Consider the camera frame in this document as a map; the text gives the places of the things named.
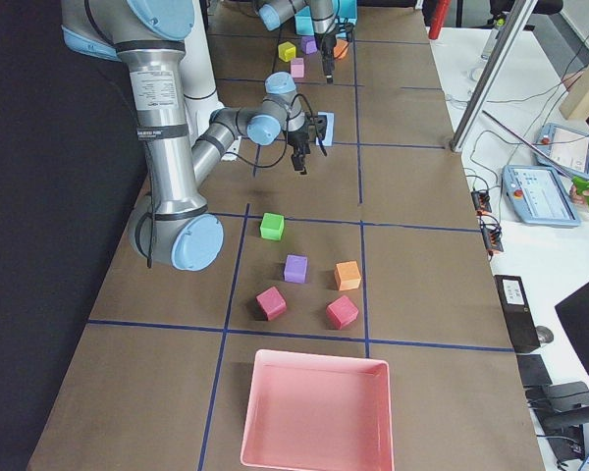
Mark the teal plastic bin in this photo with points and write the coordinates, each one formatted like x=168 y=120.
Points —
x=341 y=10

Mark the green handled grabber stick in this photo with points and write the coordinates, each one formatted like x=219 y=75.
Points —
x=581 y=185

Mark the black power box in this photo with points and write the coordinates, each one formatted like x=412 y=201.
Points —
x=517 y=314

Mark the pink foam block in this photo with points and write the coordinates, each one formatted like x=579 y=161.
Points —
x=297 y=68

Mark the yellow foam block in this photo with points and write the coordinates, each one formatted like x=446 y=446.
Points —
x=286 y=51

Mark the pink plastic bin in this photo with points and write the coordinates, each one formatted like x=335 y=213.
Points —
x=318 y=412

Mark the far teach pendant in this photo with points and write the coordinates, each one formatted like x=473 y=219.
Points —
x=567 y=146

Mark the purple foam block right side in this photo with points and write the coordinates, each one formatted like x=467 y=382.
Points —
x=295 y=269

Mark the orange foam block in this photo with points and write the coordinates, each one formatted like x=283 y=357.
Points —
x=340 y=50
x=347 y=275

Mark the teach pendant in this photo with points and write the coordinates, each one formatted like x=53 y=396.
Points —
x=537 y=196
x=567 y=146

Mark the orange foam block left side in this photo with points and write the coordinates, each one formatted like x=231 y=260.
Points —
x=340 y=50

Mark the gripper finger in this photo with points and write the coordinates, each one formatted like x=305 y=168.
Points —
x=298 y=161
x=328 y=68

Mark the purple foam block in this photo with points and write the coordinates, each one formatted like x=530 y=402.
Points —
x=295 y=269
x=308 y=44

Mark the orange foam block right side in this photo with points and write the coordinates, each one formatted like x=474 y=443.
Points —
x=347 y=275

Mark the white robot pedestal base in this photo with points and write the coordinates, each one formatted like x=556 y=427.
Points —
x=211 y=135

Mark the maroon foam block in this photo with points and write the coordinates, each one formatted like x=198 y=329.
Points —
x=271 y=303
x=342 y=312

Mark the near teach pendant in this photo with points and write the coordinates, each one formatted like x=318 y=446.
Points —
x=537 y=196

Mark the green foam block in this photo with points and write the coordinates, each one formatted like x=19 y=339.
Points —
x=272 y=226

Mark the purple foam block left side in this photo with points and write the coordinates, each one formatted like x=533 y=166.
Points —
x=308 y=44

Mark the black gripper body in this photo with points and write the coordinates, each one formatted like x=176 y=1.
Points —
x=326 y=49
x=298 y=139

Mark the aluminium frame post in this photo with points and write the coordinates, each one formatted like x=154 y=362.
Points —
x=517 y=19

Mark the light blue foam block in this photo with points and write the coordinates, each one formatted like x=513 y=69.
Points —
x=325 y=137

